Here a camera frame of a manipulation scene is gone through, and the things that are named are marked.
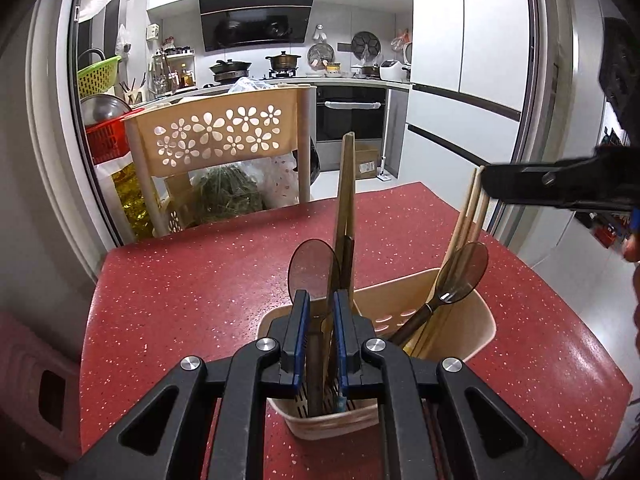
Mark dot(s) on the green plastic basket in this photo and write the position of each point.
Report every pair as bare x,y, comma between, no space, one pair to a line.
98,77

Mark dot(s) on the beige plastic utensil holder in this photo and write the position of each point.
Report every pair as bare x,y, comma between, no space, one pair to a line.
462,331

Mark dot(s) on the pink plastic stool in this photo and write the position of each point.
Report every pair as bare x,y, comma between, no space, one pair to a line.
39,389

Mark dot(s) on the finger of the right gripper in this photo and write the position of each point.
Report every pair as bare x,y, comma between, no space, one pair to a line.
546,184

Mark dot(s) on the dark translucent spoon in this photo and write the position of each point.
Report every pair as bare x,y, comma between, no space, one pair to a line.
314,269
456,280

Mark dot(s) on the black built-in oven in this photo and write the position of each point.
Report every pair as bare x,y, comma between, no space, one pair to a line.
344,109

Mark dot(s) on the steel mixing bowl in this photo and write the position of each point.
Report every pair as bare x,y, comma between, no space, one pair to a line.
101,108

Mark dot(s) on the yellow oil bottle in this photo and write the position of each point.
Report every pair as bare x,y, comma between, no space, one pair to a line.
128,189

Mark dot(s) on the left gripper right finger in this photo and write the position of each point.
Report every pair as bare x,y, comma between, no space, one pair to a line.
439,420

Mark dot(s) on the black range hood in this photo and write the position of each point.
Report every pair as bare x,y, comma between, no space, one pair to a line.
229,24

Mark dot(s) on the blue patterned chopstick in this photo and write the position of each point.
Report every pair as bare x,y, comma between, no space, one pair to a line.
349,251

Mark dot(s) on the black wok on stove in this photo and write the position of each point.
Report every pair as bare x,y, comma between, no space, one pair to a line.
226,72

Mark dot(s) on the beige flower-pattern storage cart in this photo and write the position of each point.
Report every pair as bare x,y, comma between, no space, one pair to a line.
168,142

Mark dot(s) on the red plastic basket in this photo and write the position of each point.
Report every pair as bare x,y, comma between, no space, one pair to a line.
108,140

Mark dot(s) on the white rice cooker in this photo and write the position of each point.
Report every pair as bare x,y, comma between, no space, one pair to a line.
394,70

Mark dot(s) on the brown cooking pot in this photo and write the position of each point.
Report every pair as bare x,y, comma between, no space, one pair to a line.
283,62

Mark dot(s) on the person right hand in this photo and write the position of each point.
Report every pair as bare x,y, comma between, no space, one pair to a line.
631,253

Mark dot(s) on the white refrigerator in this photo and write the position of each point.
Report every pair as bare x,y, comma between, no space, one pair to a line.
470,61

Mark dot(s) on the bamboo chopstick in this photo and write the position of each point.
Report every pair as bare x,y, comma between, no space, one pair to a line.
463,267
467,229
345,223
477,173

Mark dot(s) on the cardboard box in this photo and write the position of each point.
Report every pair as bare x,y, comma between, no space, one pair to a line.
367,159

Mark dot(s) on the green vegetables in bag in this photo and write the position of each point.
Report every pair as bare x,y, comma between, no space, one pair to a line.
225,192

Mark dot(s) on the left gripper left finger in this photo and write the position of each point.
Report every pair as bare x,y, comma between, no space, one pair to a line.
206,419

